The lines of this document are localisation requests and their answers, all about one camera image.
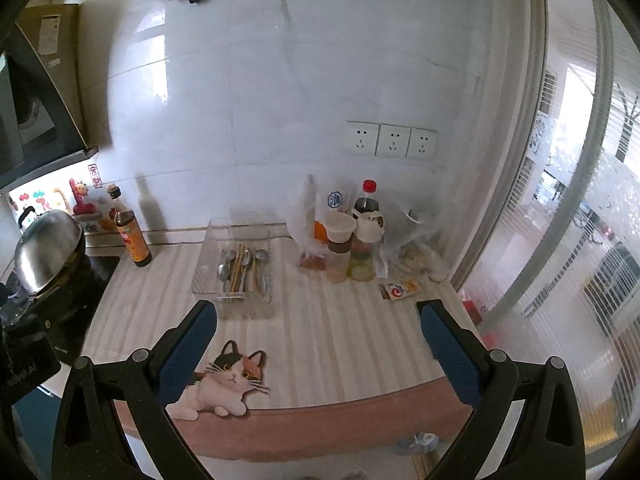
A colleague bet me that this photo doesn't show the steel spoon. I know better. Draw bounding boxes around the steel spoon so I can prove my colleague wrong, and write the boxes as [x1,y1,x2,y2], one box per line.
[217,261,231,292]
[239,249,253,292]
[255,249,269,296]
[222,249,236,271]

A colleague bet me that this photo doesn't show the wooden chopstick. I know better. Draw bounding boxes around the wooden chopstick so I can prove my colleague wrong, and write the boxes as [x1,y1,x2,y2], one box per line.
[230,244,245,292]
[246,248,258,292]

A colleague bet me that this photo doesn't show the black gas stove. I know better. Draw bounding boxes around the black gas stove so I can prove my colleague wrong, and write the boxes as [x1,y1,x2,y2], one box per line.
[1,256,120,365]

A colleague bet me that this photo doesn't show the red box on sill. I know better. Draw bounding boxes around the red box on sill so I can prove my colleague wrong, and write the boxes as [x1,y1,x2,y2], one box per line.
[458,286,495,332]

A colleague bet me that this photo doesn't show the blue slipper under table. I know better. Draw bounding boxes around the blue slipper under table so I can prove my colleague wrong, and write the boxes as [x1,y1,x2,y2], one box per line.
[390,432,439,456]

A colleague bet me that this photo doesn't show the steel wok lid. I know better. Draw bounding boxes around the steel wok lid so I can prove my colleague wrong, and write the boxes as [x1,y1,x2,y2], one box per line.
[14,209,86,295]

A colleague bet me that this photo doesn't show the clear plastic organizer bin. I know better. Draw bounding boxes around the clear plastic organizer bin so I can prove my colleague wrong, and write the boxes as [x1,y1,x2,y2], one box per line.
[191,223,273,321]

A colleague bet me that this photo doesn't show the striped cat table cloth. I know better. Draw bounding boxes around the striped cat table cloth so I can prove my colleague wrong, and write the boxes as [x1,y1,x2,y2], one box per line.
[82,238,474,463]

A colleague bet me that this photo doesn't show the crumpled plastic bag right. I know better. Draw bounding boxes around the crumpled plastic bag right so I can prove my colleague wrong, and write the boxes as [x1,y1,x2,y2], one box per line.
[381,197,450,283]

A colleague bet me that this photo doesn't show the soy sauce bottle orange label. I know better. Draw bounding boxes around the soy sauce bottle orange label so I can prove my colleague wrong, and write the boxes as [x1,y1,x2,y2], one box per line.
[107,184,152,268]

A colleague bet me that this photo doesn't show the oil bottle white lid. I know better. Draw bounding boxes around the oil bottle white lid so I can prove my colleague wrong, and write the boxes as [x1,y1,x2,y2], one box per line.
[347,209,384,282]

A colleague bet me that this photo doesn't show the dark bottle red cap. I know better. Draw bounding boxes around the dark bottle red cap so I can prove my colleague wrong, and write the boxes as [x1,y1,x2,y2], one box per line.
[352,179,384,228]

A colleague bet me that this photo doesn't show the jar with cream lid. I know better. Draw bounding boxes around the jar with cream lid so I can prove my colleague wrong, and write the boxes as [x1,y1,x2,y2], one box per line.
[324,211,357,283]

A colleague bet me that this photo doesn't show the range hood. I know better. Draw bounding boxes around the range hood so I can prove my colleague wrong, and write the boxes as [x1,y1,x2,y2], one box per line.
[1,3,98,191]

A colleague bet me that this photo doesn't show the clear plastic bag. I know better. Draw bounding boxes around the clear plastic bag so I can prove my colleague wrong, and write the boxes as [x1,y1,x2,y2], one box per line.
[285,174,328,271]

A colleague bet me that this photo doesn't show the colourful wall stickers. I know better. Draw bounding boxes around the colourful wall stickers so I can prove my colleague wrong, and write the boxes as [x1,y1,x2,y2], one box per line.
[8,159,117,234]

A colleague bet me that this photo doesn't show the right wall socket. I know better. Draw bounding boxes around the right wall socket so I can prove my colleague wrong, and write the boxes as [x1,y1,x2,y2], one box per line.
[407,128,438,160]

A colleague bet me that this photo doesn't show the wall socket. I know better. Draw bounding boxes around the wall socket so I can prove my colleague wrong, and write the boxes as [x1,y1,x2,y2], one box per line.
[375,125,411,158]
[343,122,380,156]
[407,128,438,160]

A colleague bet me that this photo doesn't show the middle wall socket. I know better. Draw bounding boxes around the middle wall socket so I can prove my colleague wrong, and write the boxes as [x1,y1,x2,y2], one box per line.
[375,125,411,158]

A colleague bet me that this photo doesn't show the left wall socket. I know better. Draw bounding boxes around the left wall socket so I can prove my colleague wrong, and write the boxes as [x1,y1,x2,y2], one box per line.
[343,122,380,156]

